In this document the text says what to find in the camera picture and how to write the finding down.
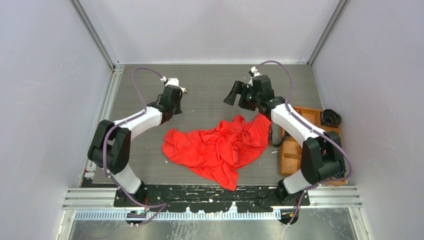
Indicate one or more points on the slotted cable duct grey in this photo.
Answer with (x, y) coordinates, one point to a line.
(138, 215)

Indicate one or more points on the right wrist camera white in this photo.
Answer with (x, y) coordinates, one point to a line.
(253, 72)

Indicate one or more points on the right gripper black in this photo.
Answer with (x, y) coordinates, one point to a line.
(241, 88)

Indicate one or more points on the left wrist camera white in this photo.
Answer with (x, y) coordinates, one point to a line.
(171, 81)

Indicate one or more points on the orange compartment tray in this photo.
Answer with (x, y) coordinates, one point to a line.
(291, 151)

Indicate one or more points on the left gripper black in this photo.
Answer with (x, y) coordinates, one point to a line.
(178, 111)

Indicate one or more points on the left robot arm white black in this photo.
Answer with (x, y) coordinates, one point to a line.
(111, 143)

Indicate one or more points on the red cloth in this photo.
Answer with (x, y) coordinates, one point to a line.
(216, 154)

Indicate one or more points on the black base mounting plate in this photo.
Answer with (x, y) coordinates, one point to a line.
(214, 198)

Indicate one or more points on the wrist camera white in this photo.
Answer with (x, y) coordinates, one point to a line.
(253, 72)
(171, 81)

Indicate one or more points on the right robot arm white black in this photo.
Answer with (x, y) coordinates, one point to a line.
(322, 155)

